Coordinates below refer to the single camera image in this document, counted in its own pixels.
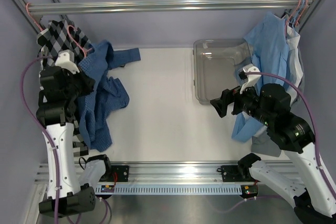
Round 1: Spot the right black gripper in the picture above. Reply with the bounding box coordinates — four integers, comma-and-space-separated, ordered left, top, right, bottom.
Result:
209, 78, 272, 126

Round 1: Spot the pink wire hanger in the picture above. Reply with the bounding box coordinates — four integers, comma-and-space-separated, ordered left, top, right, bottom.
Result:
66, 25, 92, 58

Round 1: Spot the blue checked shirt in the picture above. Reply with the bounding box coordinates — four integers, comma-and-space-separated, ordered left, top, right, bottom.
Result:
77, 40, 141, 152

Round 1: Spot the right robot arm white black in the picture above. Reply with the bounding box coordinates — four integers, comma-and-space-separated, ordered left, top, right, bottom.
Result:
211, 83, 335, 223

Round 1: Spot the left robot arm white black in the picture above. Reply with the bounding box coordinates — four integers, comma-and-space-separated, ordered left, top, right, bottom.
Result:
36, 66, 113, 220

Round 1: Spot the black white plaid shirt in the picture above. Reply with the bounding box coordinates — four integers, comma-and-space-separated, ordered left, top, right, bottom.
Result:
36, 19, 92, 156

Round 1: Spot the grey shirt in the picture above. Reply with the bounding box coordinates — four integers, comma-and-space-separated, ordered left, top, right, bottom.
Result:
251, 49, 305, 157

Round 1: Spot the light blue shirt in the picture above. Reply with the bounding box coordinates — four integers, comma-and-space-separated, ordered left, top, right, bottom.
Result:
232, 12, 289, 143

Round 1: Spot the pink hanger on left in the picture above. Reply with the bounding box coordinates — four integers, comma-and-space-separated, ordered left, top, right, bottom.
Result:
25, 2, 44, 31

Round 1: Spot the pink hanger on right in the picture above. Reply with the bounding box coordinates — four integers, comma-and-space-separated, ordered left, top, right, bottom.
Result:
285, 0, 309, 36

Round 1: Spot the blue hanger on right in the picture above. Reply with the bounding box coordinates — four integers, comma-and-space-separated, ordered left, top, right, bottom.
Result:
288, 0, 308, 28

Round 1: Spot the clear plastic bin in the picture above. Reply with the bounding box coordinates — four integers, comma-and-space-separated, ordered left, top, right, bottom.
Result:
193, 39, 253, 105

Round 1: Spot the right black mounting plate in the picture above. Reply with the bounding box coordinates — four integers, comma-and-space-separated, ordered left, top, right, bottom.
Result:
216, 165, 258, 182

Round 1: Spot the black mounting plate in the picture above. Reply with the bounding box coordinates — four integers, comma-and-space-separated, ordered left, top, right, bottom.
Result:
99, 165, 129, 183
216, 165, 258, 182

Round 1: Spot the aluminium hanging rod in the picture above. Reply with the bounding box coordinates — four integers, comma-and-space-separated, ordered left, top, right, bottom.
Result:
28, 0, 302, 16

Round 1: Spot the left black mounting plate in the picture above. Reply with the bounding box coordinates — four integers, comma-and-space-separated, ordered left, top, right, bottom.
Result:
99, 165, 129, 183

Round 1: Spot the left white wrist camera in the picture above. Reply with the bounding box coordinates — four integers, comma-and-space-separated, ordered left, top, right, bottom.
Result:
55, 50, 80, 74

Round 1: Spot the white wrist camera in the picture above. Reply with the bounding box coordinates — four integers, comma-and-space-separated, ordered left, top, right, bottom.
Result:
239, 64, 261, 94
55, 50, 80, 74

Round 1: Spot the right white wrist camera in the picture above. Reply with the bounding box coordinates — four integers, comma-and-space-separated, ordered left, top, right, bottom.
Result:
239, 64, 261, 94

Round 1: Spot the white slotted cable duct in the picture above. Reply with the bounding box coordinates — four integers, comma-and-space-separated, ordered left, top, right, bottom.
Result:
95, 184, 243, 195

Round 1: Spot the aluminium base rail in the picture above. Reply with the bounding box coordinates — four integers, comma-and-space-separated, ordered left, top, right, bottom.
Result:
34, 159, 302, 185

